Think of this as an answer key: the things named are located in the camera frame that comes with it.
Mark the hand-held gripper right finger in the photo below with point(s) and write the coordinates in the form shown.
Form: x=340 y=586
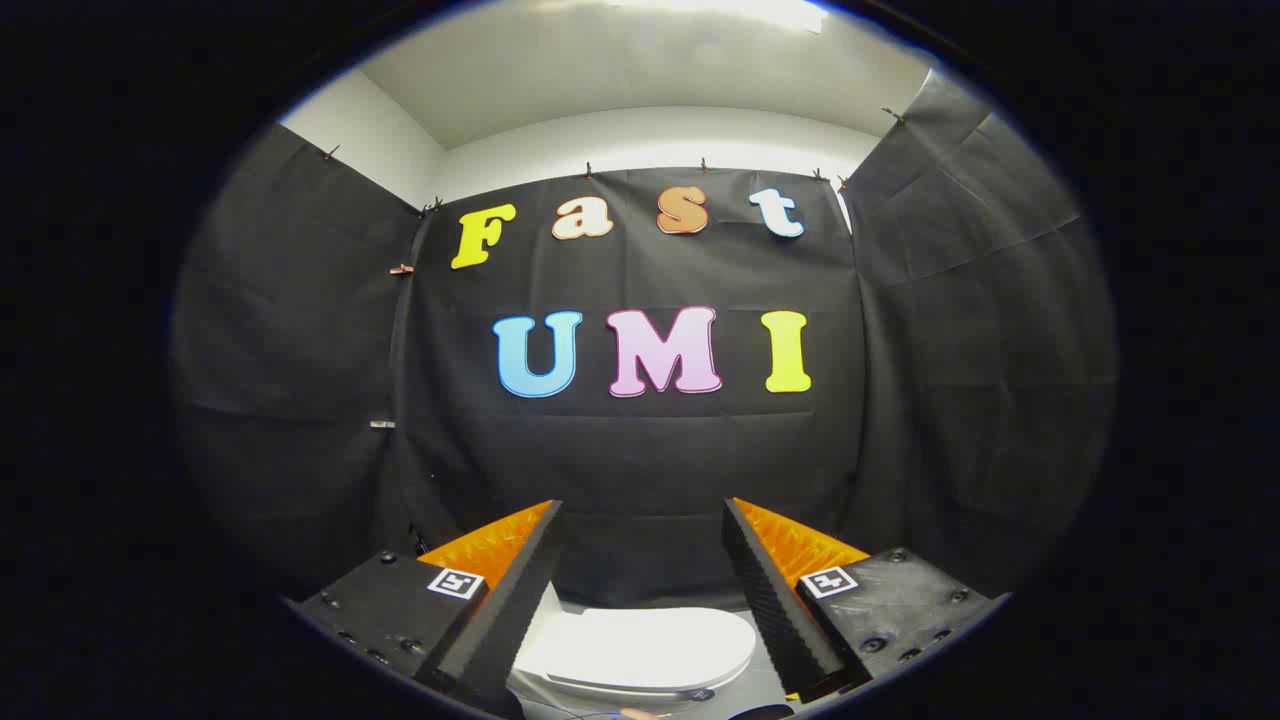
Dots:
x=770 y=600

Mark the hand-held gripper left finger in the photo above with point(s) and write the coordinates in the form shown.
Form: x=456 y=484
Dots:
x=520 y=600

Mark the black backdrop cloth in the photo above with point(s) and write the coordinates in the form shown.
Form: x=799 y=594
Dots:
x=650 y=470

